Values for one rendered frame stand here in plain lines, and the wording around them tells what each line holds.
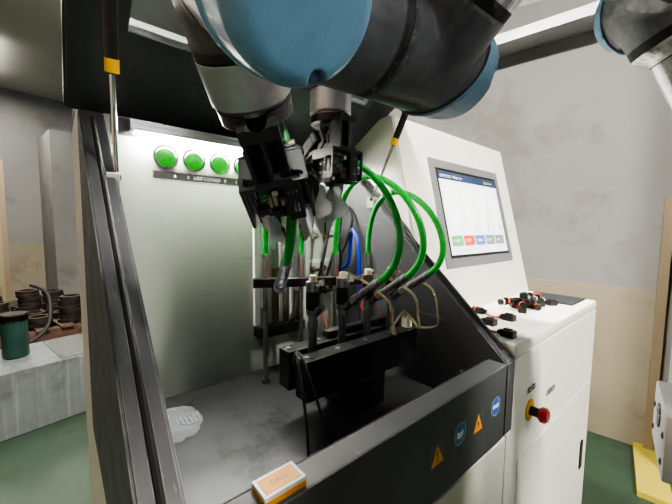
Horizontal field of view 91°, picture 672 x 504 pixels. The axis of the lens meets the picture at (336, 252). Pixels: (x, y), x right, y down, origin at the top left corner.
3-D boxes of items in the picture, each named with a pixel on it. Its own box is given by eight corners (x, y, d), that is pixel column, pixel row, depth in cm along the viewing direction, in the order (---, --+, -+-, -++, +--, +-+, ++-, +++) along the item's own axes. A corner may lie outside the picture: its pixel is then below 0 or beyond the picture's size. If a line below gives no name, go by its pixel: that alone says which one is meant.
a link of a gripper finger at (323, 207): (326, 235, 57) (327, 182, 56) (306, 234, 62) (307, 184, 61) (340, 235, 59) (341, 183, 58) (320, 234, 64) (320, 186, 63)
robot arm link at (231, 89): (197, 43, 30) (284, 27, 30) (216, 94, 33) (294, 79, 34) (189, 74, 25) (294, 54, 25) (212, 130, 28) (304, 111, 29)
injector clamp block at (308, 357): (306, 440, 62) (306, 361, 60) (279, 416, 69) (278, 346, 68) (415, 384, 84) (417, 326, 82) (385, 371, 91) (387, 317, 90)
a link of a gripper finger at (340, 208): (340, 235, 59) (341, 183, 58) (320, 234, 64) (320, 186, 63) (352, 235, 61) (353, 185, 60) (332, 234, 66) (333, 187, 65)
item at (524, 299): (532, 317, 92) (534, 298, 92) (494, 310, 100) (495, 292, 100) (558, 305, 107) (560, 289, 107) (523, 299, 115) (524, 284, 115)
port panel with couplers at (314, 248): (311, 287, 97) (312, 180, 94) (304, 285, 99) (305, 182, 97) (344, 282, 105) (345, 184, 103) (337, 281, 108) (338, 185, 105)
